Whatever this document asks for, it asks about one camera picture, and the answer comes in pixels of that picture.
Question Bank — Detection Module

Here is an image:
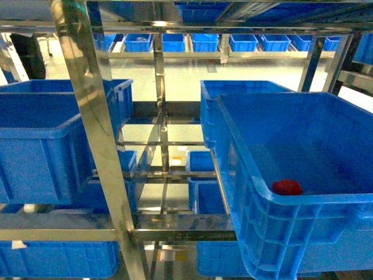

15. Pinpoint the red toy block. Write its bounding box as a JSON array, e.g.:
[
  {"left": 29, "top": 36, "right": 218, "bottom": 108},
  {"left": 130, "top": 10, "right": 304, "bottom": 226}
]
[{"left": 272, "top": 179, "right": 303, "bottom": 196}]

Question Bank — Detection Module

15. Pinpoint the blue crate behind upper right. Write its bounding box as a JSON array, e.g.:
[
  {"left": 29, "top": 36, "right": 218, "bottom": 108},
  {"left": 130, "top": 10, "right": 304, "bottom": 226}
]
[{"left": 199, "top": 79, "right": 295, "bottom": 150}]

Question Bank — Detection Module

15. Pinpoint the blue crate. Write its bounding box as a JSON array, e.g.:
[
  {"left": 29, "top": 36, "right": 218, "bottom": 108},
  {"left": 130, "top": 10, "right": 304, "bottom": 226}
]
[
  {"left": 0, "top": 92, "right": 94, "bottom": 205},
  {"left": 216, "top": 93, "right": 372, "bottom": 279},
  {"left": 199, "top": 79, "right": 295, "bottom": 150}
]

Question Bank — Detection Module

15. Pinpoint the blue crate upper left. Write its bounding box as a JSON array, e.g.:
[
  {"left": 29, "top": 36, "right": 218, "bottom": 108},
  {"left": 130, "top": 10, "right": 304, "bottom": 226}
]
[{"left": 0, "top": 92, "right": 94, "bottom": 205}]

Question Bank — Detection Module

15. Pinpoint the steel flow rack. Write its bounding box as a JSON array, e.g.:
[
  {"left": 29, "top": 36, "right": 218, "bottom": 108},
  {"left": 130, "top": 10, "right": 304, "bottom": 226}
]
[{"left": 1, "top": 1, "right": 372, "bottom": 279}]

